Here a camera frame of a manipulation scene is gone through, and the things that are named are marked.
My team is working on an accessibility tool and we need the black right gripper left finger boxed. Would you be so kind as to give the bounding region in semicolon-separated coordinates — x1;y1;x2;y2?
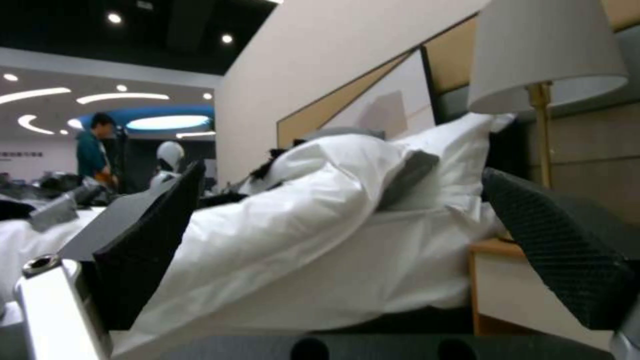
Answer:
13;160;207;360

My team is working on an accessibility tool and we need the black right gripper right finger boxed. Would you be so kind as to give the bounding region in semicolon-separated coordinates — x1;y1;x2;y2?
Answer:
482;166;640;360

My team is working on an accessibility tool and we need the wooden nightstand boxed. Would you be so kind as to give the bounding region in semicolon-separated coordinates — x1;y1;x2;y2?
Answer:
467;239;591;337

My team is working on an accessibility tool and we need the white humanoid robot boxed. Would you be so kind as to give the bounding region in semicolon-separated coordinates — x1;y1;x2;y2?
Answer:
148;141;189;188

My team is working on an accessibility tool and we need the grey metallic device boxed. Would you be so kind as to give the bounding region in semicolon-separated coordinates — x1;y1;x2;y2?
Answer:
28;183;117;232

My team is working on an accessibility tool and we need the person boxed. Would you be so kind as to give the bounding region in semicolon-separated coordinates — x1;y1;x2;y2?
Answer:
75;112;122;187

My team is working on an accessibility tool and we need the black crumpled garment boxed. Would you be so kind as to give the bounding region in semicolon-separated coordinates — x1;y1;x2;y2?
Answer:
0;173;87;219

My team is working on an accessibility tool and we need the blue oval ceiling light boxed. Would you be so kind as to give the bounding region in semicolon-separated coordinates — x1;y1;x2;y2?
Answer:
124;105;215;130

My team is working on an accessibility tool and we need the black garment with white patches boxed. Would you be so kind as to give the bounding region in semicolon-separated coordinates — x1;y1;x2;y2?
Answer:
219;137;312;200

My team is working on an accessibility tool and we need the white pillow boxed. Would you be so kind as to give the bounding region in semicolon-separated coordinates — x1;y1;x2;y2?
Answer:
388;111;517;223

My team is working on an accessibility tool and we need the white duvet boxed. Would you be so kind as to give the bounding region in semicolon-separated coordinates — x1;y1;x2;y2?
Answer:
130;134;419;332

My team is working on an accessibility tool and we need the grey cushion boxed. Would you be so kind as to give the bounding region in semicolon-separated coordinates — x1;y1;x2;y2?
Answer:
378;149;441;211

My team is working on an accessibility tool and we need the white shade brass lamp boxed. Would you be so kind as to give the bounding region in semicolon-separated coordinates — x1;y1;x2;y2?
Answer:
467;0;629;189

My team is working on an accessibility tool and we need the beige panelled headboard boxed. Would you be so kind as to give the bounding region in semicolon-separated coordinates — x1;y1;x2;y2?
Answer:
275;11;640;188

